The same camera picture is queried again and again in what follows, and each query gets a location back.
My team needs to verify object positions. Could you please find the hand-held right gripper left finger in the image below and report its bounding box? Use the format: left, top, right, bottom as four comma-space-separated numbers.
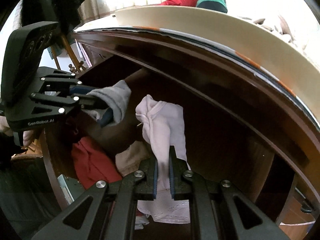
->
31, 152, 158, 240

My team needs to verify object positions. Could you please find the dark wooden desk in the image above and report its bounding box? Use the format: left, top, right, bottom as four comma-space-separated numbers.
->
40, 29, 320, 230

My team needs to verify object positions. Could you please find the person's left hand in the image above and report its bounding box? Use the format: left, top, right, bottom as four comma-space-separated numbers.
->
22, 129, 38, 147

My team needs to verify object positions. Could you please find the person's dark clothing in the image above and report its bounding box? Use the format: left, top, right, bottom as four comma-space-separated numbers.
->
0, 152, 63, 240

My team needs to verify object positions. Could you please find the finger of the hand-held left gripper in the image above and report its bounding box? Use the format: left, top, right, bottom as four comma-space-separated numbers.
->
30, 91, 113, 127
37, 71, 93, 95

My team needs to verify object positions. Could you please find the pale pink underwear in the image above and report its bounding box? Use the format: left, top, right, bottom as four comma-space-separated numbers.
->
135, 94, 192, 224

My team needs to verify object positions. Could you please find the wooden drawer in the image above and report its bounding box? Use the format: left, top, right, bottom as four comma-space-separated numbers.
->
40, 55, 275, 240

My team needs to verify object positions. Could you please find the dark cloth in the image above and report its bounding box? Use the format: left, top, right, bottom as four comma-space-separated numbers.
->
20, 0, 85, 40

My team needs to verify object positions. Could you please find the pinkish beige underwear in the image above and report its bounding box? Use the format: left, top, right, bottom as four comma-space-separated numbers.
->
115, 141, 153, 178

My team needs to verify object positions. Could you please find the white underwear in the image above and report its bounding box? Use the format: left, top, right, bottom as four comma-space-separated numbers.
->
134, 215, 150, 230

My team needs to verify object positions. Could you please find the grey underwear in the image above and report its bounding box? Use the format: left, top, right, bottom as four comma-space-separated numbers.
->
86, 79, 132, 124

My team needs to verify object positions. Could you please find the red underwear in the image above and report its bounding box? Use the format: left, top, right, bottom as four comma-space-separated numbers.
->
71, 136, 123, 190
160, 0, 199, 7

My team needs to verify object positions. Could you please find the wooden rack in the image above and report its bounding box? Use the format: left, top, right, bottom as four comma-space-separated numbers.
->
49, 34, 90, 74

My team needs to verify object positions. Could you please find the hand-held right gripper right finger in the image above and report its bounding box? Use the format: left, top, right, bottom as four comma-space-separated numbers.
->
169, 145, 290, 240

